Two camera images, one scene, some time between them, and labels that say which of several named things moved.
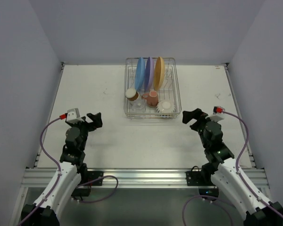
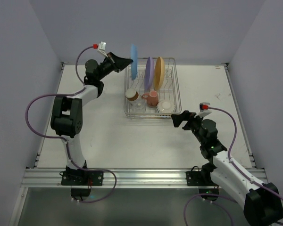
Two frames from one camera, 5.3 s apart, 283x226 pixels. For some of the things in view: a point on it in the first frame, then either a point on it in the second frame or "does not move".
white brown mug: x=131 y=94 does not move
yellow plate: x=159 y=73 does not move
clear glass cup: x=139 y=106 does not move
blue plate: x=140 y=74 to x=134 y=65
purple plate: x=149 y=76 does not move
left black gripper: x=88 y=123 to x=113 y=62
